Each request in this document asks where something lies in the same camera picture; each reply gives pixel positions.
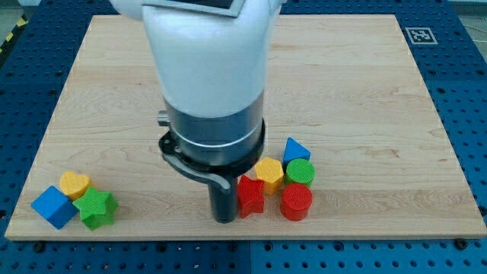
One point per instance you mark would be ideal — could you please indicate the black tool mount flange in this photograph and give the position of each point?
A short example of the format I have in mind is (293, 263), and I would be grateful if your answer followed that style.
(216, 176)

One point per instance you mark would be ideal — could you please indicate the blue cube block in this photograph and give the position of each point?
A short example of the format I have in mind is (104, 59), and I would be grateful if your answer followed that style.
(55, 207)

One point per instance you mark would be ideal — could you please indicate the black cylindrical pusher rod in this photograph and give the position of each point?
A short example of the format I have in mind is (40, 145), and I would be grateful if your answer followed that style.
(223, 199)

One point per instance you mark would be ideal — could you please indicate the green star block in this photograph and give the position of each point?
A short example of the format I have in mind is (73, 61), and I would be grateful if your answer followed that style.
(96, 208)

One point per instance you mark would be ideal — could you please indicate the fiducial marker tag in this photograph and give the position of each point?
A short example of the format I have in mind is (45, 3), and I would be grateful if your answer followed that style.
(421, 36)

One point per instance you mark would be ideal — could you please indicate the black and yellow hazard tape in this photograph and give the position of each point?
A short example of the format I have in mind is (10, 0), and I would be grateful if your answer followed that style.
(14, 35)

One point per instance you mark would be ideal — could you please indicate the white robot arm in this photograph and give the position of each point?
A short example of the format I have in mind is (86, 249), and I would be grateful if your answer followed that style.
(211, 58)

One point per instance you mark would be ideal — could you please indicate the red star block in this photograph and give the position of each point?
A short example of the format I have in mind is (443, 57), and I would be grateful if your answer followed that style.
(250, 196)

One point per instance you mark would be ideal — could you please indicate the red cylinder block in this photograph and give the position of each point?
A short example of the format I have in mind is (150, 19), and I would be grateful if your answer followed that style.
(296, 202)

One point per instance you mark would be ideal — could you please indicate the blue triangle block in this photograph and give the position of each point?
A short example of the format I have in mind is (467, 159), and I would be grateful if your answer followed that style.
(294, 150)

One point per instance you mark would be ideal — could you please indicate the yellow heart block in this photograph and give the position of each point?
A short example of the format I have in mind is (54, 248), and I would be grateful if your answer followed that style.
(74, 185)

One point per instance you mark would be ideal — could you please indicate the wooden board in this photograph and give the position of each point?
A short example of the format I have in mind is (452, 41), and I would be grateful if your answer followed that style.
(345, 86)

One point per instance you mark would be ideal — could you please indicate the yellow hexagon block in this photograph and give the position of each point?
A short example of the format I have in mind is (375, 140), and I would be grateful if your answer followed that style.
(270, 171)

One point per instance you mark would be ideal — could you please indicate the green cylinder block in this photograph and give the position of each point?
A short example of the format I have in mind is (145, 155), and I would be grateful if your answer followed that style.
(300, 171)

